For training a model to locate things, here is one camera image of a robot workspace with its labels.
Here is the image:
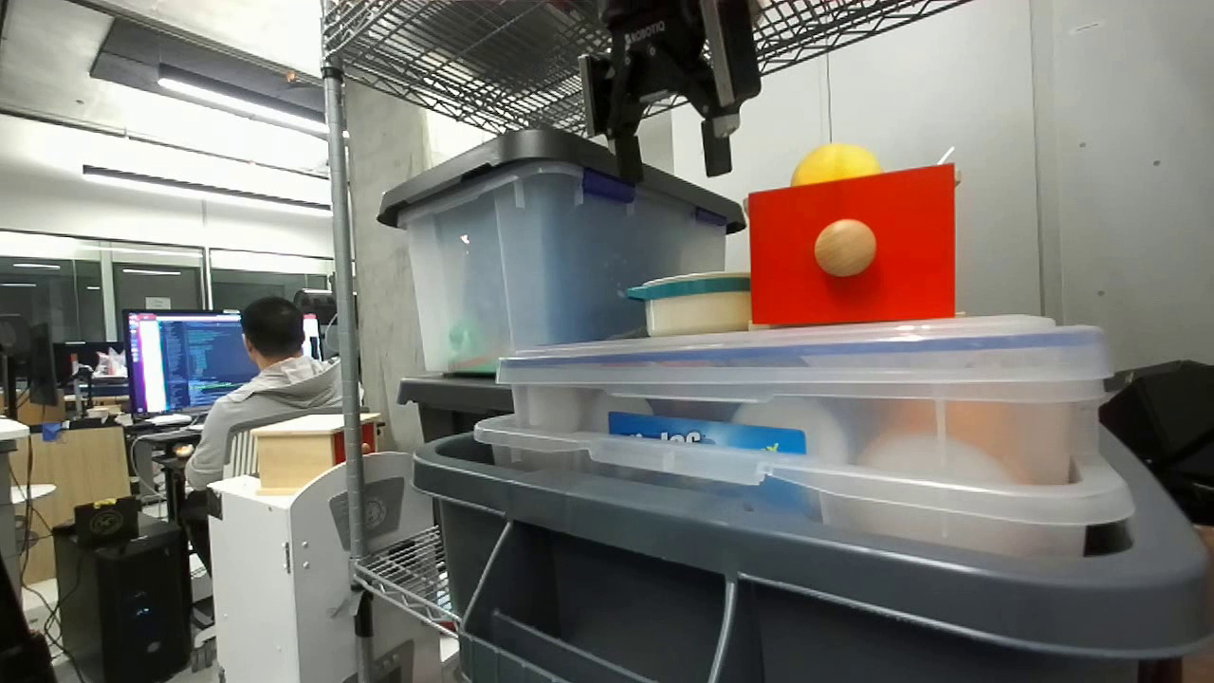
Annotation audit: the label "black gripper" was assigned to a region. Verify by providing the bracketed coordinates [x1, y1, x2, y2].
[578, 0, 765, 185]

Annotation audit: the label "orange round plushie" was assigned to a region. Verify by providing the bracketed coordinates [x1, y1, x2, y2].
[791, 141, 884, 189]

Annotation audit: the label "wooden drawer with red front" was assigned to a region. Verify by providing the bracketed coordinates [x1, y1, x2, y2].
[745, 156, 964, 330]

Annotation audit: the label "white cup with teal rim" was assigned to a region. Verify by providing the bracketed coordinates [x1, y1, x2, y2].
[620, 271, 754, 337]

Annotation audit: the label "large clear bin dark lid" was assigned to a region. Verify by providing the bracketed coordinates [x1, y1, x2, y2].
[375, 122, 746, 378]

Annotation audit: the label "clear organizer box blue latches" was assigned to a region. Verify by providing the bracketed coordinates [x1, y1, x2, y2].
[492, 314, 1116, 488]

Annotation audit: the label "blue Ziploc box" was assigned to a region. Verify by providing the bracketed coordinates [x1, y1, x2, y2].
[605, 411, 810, 459]

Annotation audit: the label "metal shelf pole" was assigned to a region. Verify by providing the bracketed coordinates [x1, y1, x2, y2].
[319, 70, 380, 683]

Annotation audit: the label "ceiling light strip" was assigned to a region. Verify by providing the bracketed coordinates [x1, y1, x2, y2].
[81, 165, 335, 218]
[150, 70, 335, 141]

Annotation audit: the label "clear plastic tray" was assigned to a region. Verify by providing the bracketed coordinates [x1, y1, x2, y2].
[471, 414, 1137, 564]

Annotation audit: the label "grey storage tote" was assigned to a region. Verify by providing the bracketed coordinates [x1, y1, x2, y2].
[413, 428, 1214, 683]

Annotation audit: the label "small wooden box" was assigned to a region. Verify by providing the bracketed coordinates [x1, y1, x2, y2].
[248, 411, 382, 499]

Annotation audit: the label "seated person grey hoodie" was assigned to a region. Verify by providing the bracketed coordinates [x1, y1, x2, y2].
[181, 296, 347, 510]

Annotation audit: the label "computer monitor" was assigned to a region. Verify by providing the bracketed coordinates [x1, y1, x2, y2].
[122, 309, 263, 425]

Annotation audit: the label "white cart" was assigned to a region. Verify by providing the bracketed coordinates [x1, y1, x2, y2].
[206, 447, 440, 683]

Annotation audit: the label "wooden desk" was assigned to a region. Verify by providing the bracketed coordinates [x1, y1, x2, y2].
[0, 423, 137, 586]

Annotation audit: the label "black computer tower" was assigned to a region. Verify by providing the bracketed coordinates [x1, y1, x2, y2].
[51, 499, 196, 683]

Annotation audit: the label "metal wire shelf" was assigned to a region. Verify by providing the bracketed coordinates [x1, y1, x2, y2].
[319, 0, 980, 143]

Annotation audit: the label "low wire shelf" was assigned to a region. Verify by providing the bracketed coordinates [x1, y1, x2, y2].
[351, 526, 468, 638]

